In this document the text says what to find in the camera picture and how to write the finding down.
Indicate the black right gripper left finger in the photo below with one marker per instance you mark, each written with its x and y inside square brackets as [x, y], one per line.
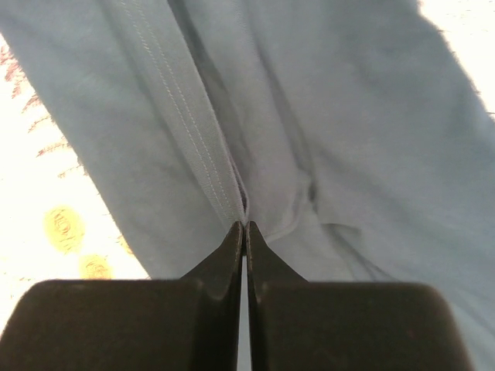
[190, 323]

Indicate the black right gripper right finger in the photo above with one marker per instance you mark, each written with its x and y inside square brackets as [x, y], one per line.
[297, 324]

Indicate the blue-grey t shirt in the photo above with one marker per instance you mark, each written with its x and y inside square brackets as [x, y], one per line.
[345, 129]

